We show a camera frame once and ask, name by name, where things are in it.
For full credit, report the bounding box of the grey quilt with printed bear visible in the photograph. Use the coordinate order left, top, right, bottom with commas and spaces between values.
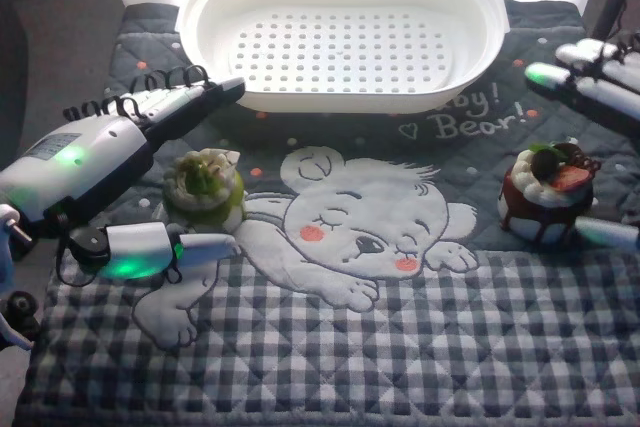
14, 0, 640, 427

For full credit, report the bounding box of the green cream toy cake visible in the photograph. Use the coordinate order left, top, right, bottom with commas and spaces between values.
160, 146, 249, 236

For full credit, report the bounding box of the white oval perforated basket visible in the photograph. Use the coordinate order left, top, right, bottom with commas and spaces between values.
174, 0, 512, 116

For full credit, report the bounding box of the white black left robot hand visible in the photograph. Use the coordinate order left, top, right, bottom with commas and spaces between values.
0, 64, 247, 281

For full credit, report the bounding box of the chocolate strawberry toy cake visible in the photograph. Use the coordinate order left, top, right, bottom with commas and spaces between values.
496, 141, 604, 248

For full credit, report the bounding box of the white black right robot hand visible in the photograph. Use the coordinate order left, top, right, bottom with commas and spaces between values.
523, 31, 640, 254

